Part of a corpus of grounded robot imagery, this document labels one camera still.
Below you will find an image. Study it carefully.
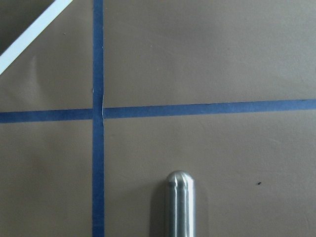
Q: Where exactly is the white wire cup rack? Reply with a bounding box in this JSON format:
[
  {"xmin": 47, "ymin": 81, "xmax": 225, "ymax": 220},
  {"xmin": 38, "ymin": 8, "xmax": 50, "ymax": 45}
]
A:
[{"xmin": 0, "ymin": 0, "xmax": 72, "ymax": 74}]

